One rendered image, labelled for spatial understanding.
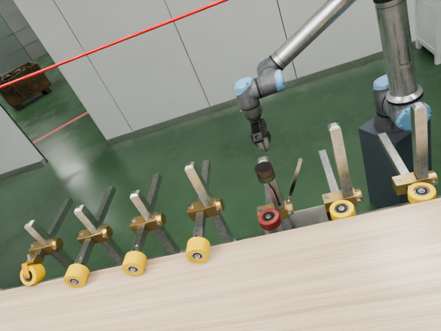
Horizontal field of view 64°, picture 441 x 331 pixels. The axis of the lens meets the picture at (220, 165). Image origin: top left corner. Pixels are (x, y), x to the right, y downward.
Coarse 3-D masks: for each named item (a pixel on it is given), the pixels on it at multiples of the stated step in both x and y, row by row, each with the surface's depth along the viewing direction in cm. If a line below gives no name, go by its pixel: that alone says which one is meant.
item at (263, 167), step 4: (260, 164) 120; (264, 164) 119; (268, 164) 118; (256, 168) 119; (260, 168) 118; (264, 168) 117; (268, 168) 116; (260, 172) 117; (268, 184) 122; (272, 188) 125; (276, 196) 129; (280, 204) 132
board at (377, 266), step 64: (256, 256) 117; (320, 256) 109; (384, 256) 101; (0, 320) 137; (64, 320) 126; (128, 320) 116; (192, 320) 107; (256, 320) 100; (320, 320) 94; (384, 320) 88
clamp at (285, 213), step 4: (284, 200) 137; (268, 204) 138; (272, 204) 137; (284, 204) 135; (288, 204) 134; (292, 204) 137; (264, 208) 137; (268, 208) 136; (284, 208) 134; (288, 208) 134; (292, 208) 134; (280, 212) 134; (284, 212) 134; (288, 212) 134; (292, 212) 134; (280, 216) 135; (284, 216) 135; (288, 216) 135
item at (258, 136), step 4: (256, 120) 164; (252, 124) 164; (256, 124) 163; (260, 124) 163; (252, 128) 163; (256, 128) 163; (260, 128) 162; (252, 132) 163; (256, 132) 162; (260, 132) 161; (252, 136) 162; (256, 136) 161; (260, 136) 161; (256, 140) 161; (260, 140) 160
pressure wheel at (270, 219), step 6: (264, 210) 131; (270, 210) 130; (276, 210) 129; (264, 216) 129; (270, 216) 128; (276, 216) 127; (264, 222) 127; (270, 222) 126; (276, 222) 126; (264, 228) 128; (270, 228) 126
